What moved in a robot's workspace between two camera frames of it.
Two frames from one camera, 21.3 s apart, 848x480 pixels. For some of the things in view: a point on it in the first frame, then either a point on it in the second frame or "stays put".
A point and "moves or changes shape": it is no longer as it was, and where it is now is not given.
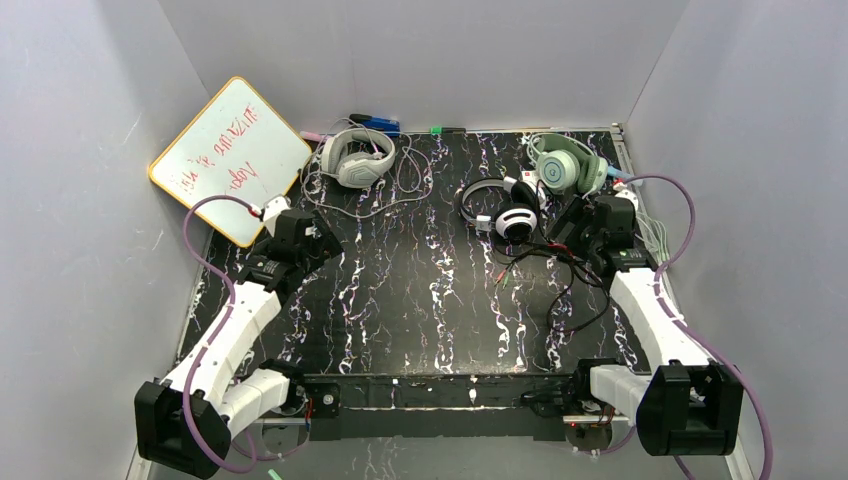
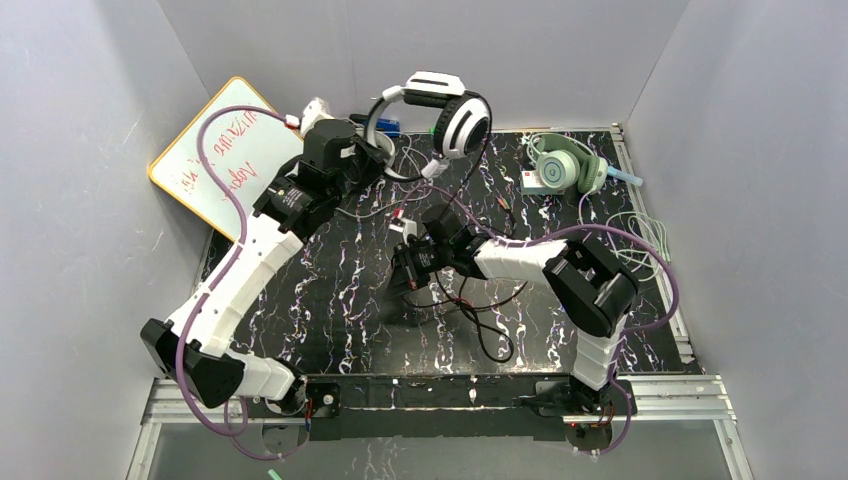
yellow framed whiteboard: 235,144 stays put
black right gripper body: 577,225 to 411,263
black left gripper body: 317,240 to 369,154
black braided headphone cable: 571,252 moves or changes shape
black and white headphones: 516,222 to 463,123
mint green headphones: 565,162 stays put
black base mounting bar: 429,404 stays put
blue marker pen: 388,127 stays put
